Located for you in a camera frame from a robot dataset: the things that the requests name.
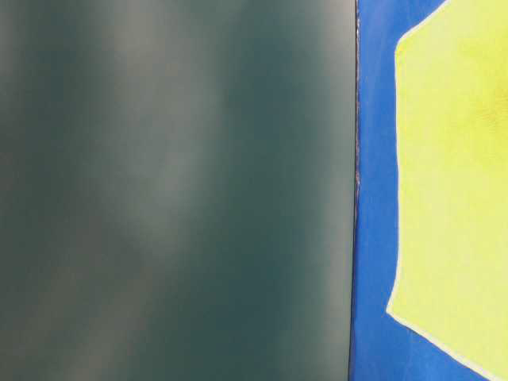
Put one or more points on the blue table cloth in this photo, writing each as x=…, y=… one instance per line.
x=381, y=348

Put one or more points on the yellow-green towel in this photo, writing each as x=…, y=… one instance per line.
x=451, y=124

